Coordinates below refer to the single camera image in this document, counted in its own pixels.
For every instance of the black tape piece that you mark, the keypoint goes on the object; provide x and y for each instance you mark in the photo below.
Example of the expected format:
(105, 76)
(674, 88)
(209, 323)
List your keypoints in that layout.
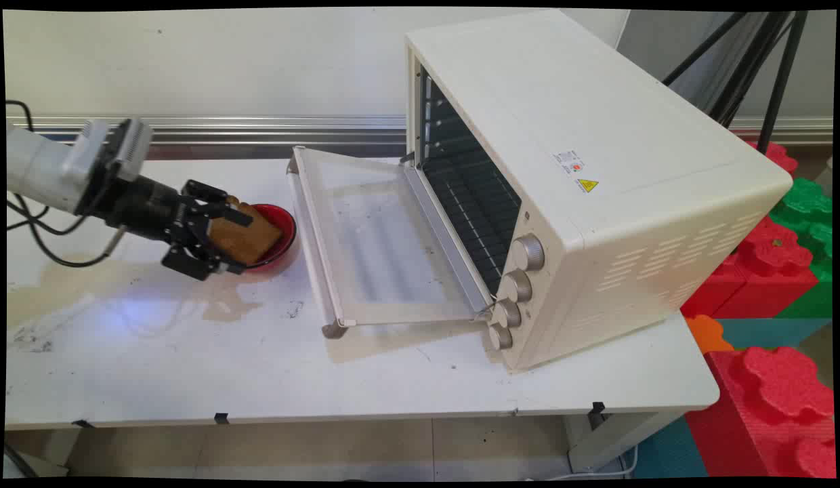
(83, 424)
(221, 418)
(598, 408)

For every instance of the black tripod legs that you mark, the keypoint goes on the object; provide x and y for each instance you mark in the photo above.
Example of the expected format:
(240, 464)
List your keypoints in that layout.
(781, 81)

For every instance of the white table leg frame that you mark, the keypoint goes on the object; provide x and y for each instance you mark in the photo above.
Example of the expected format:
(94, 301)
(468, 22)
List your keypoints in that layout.
(616, 440)
(44, 451)

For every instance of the teal foam block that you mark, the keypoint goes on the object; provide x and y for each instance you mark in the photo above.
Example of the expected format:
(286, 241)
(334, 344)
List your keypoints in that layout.
(772, 332)

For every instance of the aluminium wall rail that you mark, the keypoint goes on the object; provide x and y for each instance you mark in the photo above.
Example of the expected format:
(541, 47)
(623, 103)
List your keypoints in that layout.
(223, 129)

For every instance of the teal foam floor mat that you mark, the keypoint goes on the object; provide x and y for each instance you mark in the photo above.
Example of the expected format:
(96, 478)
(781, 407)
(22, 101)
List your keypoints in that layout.
(667, 451)

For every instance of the small red foam block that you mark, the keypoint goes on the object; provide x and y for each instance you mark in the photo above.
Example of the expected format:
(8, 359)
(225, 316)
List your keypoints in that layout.
(779, 157)

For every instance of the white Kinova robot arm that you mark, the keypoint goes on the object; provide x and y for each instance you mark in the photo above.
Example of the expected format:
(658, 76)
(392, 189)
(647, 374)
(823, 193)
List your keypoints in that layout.
(40, 166)

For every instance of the cream glass oven door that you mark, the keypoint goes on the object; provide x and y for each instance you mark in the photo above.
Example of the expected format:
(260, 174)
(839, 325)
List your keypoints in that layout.
(379, 237)

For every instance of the yellow warning triangle sticker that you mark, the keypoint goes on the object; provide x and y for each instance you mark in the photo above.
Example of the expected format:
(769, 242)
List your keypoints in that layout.
(587, 186)

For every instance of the silver oven knob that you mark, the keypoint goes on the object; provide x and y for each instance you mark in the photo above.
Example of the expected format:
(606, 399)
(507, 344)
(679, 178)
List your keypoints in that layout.
(528, 253)
(508, 313)
(500, 337)
(518, 286)

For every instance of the cream toaster oven body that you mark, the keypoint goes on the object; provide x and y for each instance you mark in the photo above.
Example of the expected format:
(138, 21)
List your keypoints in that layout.
(596, 102)

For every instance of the white printed label sticker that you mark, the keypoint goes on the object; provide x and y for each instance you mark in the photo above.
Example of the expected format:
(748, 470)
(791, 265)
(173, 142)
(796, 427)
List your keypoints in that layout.
(568, 162)

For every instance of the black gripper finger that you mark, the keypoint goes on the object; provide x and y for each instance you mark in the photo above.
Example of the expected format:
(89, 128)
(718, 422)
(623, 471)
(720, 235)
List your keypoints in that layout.
(200, 264)
(217, 200)

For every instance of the orange foam block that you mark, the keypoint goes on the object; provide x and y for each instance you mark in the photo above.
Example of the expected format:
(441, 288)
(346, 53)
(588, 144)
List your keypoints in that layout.
(708, 335)

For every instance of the green foam block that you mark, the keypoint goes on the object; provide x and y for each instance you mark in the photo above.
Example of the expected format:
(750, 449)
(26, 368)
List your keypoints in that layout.
(816, 295)
(806, 207)

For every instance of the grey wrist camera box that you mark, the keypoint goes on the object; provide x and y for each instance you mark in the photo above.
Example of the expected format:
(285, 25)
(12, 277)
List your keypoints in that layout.
(132, 146)

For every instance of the red bowl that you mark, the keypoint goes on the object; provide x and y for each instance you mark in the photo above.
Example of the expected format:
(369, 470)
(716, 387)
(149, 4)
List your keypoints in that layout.
(286, 224)

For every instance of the brown toast slice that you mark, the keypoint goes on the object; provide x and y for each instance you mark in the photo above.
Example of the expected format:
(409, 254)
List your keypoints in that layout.
(247, 237)

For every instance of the large red foam block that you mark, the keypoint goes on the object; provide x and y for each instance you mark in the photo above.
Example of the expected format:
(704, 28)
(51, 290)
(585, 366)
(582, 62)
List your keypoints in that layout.
(765, 413)

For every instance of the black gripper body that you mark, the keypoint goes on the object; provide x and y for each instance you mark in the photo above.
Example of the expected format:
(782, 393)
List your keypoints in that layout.
(145, 203)

